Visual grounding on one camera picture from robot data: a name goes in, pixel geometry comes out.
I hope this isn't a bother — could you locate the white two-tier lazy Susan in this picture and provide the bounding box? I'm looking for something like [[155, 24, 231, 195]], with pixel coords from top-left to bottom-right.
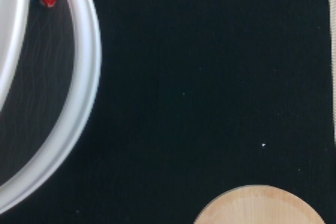
[[0, 0, 102, 214]]

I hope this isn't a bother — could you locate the black tablecloth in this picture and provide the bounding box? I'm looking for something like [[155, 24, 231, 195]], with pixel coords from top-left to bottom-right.
[[0, 0, 336, 224]]

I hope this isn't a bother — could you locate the round wooden coaster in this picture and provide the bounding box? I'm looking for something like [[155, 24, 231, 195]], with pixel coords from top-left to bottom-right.
[[194, 185, 326, 224]]

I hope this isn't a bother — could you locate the red item on turntable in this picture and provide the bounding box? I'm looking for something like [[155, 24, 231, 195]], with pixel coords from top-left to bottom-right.
[[41, 0, 57, 8]]

